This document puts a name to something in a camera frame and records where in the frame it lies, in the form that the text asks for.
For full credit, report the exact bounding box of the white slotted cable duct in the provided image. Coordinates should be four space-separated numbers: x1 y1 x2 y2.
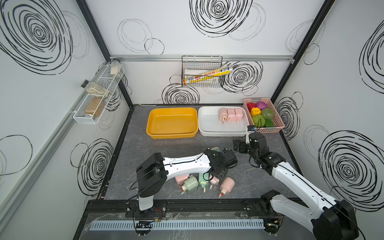
89 219 265 231

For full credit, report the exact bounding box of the dark green toy vegetable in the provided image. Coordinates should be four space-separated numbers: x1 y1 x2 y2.
252 115 275 128

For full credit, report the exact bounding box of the aluminium wall rail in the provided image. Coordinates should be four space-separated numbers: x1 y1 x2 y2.
110 55 295 63
0 89 91 226

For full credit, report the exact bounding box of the white wire wall shelf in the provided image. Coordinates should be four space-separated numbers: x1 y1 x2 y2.
73 59 125 125

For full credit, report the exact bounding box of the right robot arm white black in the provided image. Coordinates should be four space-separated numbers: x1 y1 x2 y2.
233 132 360 240

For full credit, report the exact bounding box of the glass jar on shelf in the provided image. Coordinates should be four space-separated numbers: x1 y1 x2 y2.
110 59 121 77

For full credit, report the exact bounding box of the black corner frame post left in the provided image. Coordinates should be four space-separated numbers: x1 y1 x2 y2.
76 0 134 109

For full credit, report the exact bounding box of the green toy apple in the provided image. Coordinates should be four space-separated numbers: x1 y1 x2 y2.
261 108 275 120

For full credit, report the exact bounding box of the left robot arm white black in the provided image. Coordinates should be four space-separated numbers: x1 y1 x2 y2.
135 149 238 211

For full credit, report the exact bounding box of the white plastic storage tray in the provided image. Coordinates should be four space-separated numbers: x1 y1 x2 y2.
198 106 249 137

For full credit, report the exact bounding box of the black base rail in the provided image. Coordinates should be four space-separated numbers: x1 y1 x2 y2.
81 198 284 223

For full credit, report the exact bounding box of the red toy pepper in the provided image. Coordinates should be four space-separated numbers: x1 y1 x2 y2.
247 103 256 112

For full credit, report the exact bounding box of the black corner frame post right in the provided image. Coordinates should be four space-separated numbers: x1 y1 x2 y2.
271 0 336 103

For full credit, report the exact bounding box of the clear bottle on shelf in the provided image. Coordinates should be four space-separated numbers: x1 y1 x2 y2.
81 80 110 99

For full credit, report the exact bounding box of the yellow toy pepper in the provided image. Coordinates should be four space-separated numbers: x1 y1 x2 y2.
250 107 261 117

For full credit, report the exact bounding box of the yellow red foil roll box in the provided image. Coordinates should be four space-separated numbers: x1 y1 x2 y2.
182 66 233 86

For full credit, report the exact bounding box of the yellow plastic storage tray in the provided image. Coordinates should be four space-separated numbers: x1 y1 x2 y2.
146 108 199 139

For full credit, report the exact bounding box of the purple toy vegetable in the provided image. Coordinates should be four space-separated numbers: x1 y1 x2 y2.
255 102 268 110

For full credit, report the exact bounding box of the black wire wall basket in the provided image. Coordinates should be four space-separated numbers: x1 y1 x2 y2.
181 55 223 88

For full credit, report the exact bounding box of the aluminium wall rail left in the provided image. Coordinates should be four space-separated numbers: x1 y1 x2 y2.
0 89 91 226

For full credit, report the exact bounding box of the aluminium wall rail back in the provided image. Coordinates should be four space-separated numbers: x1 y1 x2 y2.
110 55 295 63

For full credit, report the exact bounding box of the black corner frame post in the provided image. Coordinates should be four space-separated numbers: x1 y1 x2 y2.
271 0 336 103
76 0 134 109

